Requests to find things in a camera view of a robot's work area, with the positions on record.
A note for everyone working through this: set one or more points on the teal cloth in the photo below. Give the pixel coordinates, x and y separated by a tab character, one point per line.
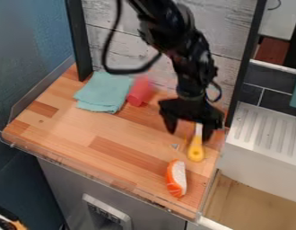
104	92

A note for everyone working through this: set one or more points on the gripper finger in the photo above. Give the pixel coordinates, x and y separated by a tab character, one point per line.
208	131
168	122

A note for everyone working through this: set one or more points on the pink cup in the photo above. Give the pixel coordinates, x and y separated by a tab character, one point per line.
139	91

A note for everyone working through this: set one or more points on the orange and white toy sushi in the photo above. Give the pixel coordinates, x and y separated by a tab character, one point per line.
176	178

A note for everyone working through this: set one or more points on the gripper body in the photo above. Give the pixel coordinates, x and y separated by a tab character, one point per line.
190	108

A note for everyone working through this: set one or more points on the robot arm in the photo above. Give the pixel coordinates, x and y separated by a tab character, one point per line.
174	33

